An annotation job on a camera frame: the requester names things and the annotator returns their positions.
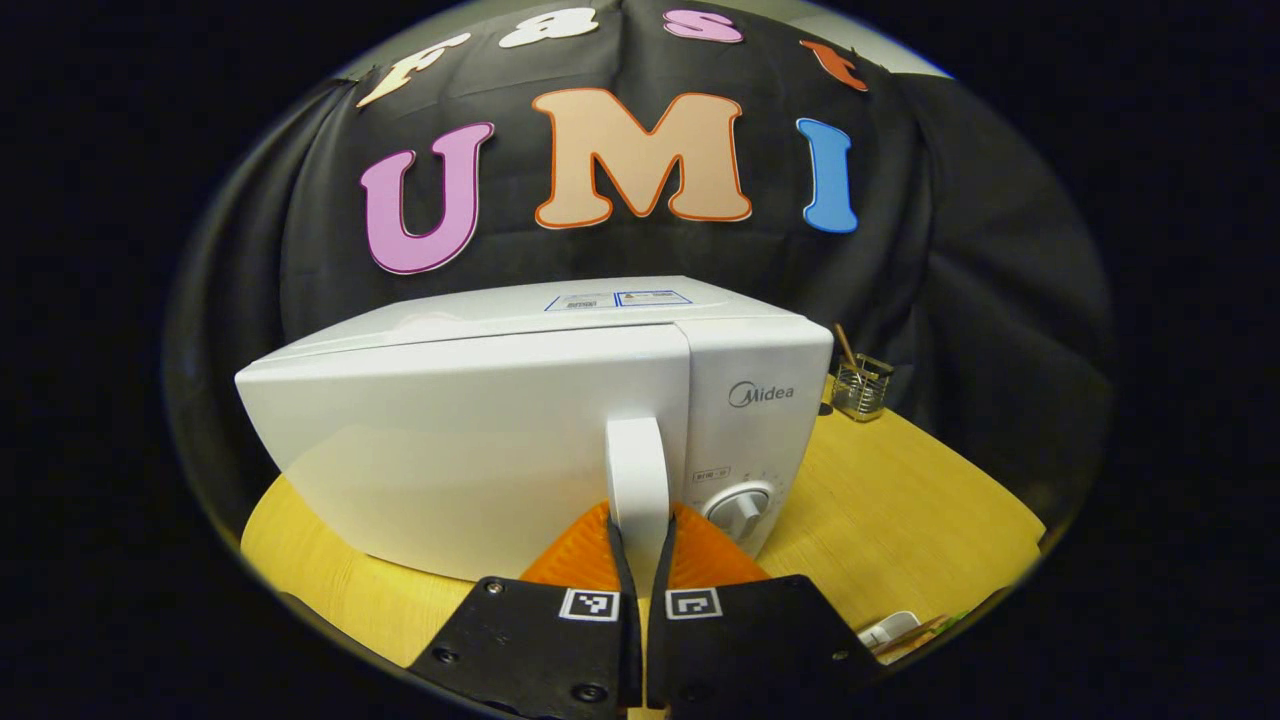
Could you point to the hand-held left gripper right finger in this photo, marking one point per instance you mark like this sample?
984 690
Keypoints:
760 650

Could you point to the green lettuce bread roll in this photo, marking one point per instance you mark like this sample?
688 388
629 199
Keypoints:
925 630

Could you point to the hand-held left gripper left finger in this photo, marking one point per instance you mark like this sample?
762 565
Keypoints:
530 650

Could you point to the white microwave oven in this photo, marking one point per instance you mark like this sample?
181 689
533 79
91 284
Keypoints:
450 420

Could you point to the wooden chopstick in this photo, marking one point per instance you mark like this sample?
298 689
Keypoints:
845 345

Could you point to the black backdrop cloth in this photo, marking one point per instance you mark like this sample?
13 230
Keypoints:
950 250

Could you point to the white rectangular tray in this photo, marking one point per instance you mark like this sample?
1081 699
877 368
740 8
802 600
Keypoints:
885 630

